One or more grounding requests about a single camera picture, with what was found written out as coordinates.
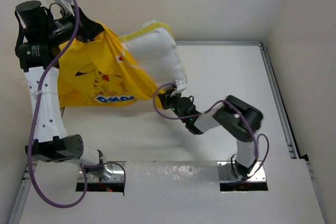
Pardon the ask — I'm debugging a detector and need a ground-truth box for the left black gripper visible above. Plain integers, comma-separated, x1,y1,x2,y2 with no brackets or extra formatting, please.
44,5,104,46

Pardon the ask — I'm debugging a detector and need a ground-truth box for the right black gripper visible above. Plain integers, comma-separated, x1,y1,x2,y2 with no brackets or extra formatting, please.
160,88,188,123

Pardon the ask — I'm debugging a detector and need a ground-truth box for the yellow pillowcase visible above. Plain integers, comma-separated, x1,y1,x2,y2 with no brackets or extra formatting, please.
58,25,158,107

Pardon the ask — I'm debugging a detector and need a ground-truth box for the cream pillow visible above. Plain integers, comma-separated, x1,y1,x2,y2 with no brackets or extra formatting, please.
118,20,187,86

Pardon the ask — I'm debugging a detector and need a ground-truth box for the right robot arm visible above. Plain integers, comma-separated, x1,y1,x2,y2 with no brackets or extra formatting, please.
158,90,264,178

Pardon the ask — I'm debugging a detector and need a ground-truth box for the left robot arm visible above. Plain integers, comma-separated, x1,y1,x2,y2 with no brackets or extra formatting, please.
15,1,102,166

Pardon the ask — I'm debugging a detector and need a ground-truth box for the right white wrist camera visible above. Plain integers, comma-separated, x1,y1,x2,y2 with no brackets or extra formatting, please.
175,80,187,93

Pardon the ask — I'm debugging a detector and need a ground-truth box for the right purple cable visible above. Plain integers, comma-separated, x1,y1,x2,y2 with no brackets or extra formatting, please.
153,82,270,183

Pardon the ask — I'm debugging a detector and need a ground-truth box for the purple cable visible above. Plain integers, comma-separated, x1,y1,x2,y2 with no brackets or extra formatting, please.
30,0,127,208
153,82,270,183

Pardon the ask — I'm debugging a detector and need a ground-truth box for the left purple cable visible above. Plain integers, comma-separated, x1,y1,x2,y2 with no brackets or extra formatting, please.
30,0,127,208

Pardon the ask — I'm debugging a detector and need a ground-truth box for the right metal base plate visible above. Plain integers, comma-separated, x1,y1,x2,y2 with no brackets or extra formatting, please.
217,161,267,183

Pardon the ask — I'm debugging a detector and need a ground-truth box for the metal base plate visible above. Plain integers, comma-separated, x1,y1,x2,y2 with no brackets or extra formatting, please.
85,162,126,183
217,161,267,183

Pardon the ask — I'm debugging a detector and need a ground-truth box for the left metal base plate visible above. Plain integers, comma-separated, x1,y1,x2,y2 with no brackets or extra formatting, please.
85,162,126,183

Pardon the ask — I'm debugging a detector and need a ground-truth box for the aluminium table frame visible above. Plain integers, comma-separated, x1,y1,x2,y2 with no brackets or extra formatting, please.
20,41,323,223

